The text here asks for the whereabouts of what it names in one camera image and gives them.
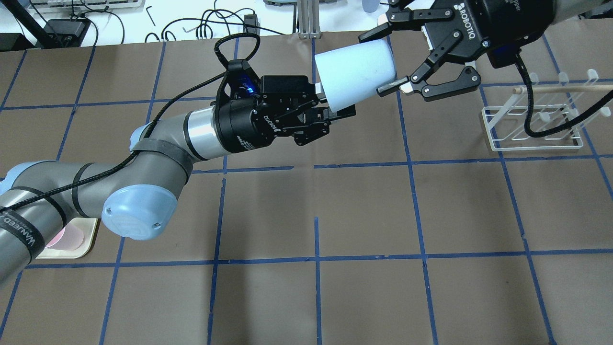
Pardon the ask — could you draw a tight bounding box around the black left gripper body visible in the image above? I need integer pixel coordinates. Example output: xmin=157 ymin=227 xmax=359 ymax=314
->
xmin=213 ymin=86 xmax=331 ymax=154

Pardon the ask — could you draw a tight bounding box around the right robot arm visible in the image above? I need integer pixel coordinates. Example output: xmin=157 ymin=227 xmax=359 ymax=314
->
xmin=359 ymin=0 xmax=603 ymax=101

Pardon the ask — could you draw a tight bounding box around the blue plastic cup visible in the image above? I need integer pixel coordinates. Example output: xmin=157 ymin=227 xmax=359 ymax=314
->
xmin=315 ymin=39 xmax=397 ymax=112

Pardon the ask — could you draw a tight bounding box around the blue cup on desk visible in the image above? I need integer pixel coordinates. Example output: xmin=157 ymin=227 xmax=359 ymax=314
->
xmin=361 ymin=0 xmax=380 ymax=13

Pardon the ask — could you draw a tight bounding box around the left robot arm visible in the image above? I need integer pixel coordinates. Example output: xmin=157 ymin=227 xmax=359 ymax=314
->
xmin=1 ymin=83 xmax=355 ymax=283

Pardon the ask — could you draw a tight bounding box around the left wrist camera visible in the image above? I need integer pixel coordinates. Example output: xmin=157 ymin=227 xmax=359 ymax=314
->
xmin=227 ymin=60 xmax=309 ymax=99

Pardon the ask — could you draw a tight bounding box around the white wire cup rack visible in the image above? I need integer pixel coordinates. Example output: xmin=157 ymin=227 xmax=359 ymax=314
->
xmin=481 ymin=69 xmax=612 ymax=151

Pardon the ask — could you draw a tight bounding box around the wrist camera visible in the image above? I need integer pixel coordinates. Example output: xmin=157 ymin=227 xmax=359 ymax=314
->
xmin=487 ymin=35 xmax=529 ymax=69
xmin=227 ymin=60 xmax=309 ymax=99

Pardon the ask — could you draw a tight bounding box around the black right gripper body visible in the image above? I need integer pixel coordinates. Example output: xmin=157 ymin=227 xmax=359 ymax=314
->
xmin=386 ymin=0 xmax=556 ymax=102

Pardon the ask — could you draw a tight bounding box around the cream plastic tray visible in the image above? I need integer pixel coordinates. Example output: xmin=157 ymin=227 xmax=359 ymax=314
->
xmin=38 ymin=218 xmax=100 ymax=260

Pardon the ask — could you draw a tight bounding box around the aluminium frame post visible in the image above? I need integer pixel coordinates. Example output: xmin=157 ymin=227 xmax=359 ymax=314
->
xmin=296 ymin=0 xmax=321 ymax=39

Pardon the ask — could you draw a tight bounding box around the black cable bundle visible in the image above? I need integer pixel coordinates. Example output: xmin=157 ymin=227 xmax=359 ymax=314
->
xmin=145 ymin=9 xmax=288 ymax=43

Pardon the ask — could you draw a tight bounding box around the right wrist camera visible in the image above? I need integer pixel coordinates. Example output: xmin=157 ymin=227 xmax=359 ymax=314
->
xmin=487 ymin=35 xmax=529 ymax=69

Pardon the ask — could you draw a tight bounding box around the pink plastic cup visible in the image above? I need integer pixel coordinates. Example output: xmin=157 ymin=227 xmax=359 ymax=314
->
xmin=45 ymin=224 xmax=85 ymax=251

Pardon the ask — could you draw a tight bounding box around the black box on desk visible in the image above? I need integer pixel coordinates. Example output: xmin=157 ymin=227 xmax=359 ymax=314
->
xmin=44 ymin=18 xmax=91 ymax=47

